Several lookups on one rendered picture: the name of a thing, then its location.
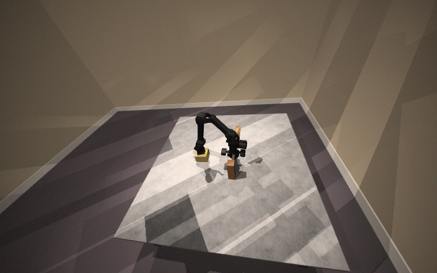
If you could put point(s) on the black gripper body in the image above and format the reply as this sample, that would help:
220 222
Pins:
233 151

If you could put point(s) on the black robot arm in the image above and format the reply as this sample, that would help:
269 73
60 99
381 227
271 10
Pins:
233 139

